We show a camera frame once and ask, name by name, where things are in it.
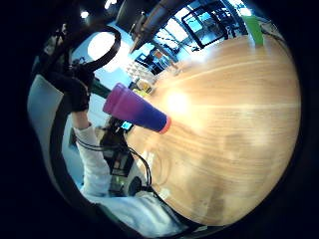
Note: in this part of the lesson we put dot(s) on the round ceiling lamp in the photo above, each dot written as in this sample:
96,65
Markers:
101,45

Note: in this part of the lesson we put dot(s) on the grey chair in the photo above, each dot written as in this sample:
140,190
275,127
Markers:
42,109

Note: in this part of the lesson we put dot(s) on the purple stack of plastic cups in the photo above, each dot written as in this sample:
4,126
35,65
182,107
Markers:
136,110

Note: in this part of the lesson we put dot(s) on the small blue lit screen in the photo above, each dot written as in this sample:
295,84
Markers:
126,125

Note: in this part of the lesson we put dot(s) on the light green plastic cup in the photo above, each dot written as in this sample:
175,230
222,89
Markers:
254,30

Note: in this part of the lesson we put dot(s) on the the person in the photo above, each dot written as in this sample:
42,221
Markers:
146,212

